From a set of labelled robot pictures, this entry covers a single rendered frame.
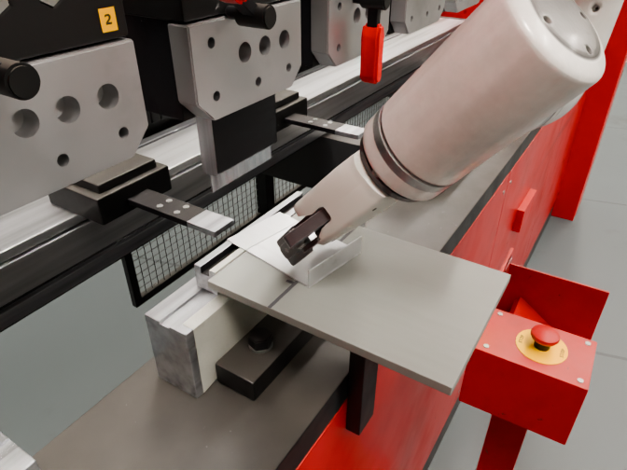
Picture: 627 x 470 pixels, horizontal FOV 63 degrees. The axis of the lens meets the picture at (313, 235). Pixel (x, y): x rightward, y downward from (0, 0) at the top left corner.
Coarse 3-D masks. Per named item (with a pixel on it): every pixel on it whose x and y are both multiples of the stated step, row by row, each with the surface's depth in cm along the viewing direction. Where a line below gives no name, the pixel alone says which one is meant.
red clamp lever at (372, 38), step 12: (360, 0) 55; (372, 0) 55; (384, 0) 54; (372, 12) 56; (372, 24) 56; (372, 36) 56; (372, 48) 57; (360, 60) 59; (372, 60) 58; (360, 72) 60; (372, 72) 58
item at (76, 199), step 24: (120, 168) 68; (144, 168) 69; (168, 168) 72; (72, 192) 65; (96, 192) 65; (120, 192) 66; (144, 192) 69; (96, 216) 65; (168, 216) 64; (192, 216) 63; (216, 216) 63
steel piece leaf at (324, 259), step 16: (272, 240) 59; (336, 240) 59; (256, 256) 57; (272, 256) 57; (320, 256) 57; (336, 256) 54; (352, 256) 56; (288, 272) 54; (304, 272) 54; (320, 272) 53
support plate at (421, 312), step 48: (384, 240) 60; (240, 288) 52; (336, 288) 52; (384, 288) 52; (432, 288) 52; (480, 288) 52; (336, 336) 46; (384, 336) 46; (432, 336) 46; (480, 336) 47; (432, 384) 42
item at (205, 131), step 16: (272, 96) 55; (240, 112) 51; (256, 112) 53; (272, 112) 56; (208, 128) 49; (224, 128) 50; (240, 128) 52; (256, 128) 54; (272, 128) 57; (208, 144) 50; (224, 144) 50; (240, 144) 53; (256, 144) 55; (272, 144) 58; (208, 160) 51; (224, 160) 51; (240, 160) 53; (256, 160) 57; (224, 176) 53
